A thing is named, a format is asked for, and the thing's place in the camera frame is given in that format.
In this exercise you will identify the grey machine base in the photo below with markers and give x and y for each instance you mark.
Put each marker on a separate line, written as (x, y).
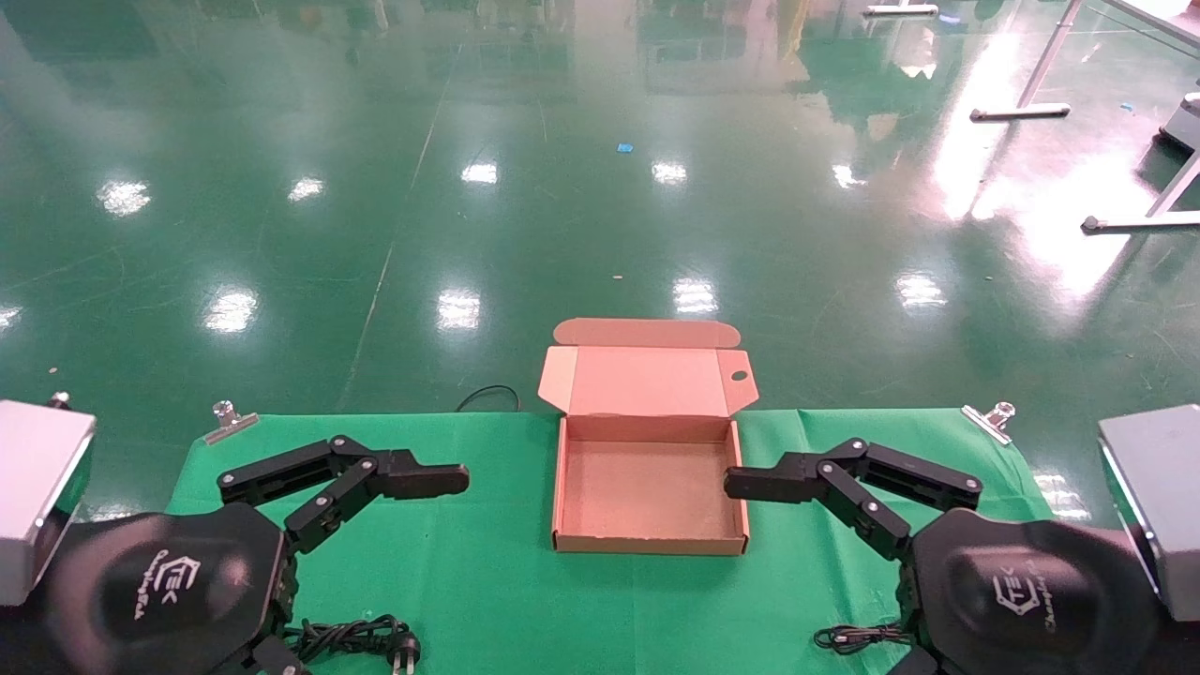
(1183, 127)

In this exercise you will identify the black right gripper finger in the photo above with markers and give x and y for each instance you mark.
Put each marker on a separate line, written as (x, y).
(914, 664)
(778, 480)

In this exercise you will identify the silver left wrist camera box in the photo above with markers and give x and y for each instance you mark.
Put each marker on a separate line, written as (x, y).
(37, 487)

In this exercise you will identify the green table cloth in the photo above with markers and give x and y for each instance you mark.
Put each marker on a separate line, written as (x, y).
(487, 581)

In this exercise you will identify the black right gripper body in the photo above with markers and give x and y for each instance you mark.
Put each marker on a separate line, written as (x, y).
(1031, 600)

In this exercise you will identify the open brown cardboard box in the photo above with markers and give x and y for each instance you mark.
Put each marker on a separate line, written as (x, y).
(647, 487)

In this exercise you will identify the grey metal table foot bar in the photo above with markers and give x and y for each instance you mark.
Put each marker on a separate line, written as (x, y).
(900, 9)

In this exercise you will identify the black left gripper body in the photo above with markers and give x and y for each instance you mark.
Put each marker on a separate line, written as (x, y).
(169, 581)

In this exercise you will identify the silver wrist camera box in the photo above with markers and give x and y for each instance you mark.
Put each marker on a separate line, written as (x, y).
(1158, 497)
(37, 487)

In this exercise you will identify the white table top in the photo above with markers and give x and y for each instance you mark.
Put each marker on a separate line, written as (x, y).
(1167, 14)

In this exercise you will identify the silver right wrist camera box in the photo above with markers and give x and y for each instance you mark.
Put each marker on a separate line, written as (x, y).
(1158, 497)

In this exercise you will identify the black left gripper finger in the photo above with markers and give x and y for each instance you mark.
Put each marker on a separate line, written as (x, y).
(412, 476)
(277, 661)

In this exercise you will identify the metal cloth clip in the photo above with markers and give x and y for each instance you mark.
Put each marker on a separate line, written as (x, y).
(230, 427)
(989, 422)

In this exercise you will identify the grey metal table leg frame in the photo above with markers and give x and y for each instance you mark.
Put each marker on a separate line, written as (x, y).
(1139, 223)
(1022, 112)

